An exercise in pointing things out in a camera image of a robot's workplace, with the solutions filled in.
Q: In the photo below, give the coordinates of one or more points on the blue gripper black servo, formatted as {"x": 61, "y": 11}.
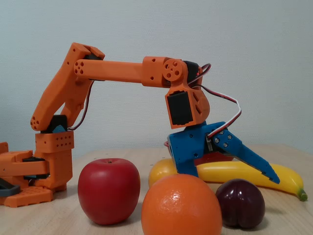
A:
{"x": 189, "y": 144}

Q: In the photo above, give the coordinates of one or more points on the dark purple plum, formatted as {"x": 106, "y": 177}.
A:
{"x": 240, "y": 203}

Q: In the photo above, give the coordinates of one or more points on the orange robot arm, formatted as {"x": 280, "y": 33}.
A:
{"x": 115, "y": 71}

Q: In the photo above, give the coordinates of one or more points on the orange robot base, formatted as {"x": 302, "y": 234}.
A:
{"x": 22, "y": 169}

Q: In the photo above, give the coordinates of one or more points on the red speckled bowl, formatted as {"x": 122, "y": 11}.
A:
{"x": 215, "y": 158}

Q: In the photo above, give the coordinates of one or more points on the yellow banana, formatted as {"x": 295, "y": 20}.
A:
{"x": 244, "y": 172}

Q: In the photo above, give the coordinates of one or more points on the yellow round fruit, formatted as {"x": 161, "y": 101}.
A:
{"x": 161, "y": 171}

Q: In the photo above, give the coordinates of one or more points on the orange fruit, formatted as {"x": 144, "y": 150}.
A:
{"x": 181, "y": 208}

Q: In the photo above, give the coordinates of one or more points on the red apple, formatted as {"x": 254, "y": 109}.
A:
{"x": 108, "y": 191}

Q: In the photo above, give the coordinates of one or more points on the black table clamp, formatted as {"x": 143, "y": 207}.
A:
{"x": 11, "y": 191}

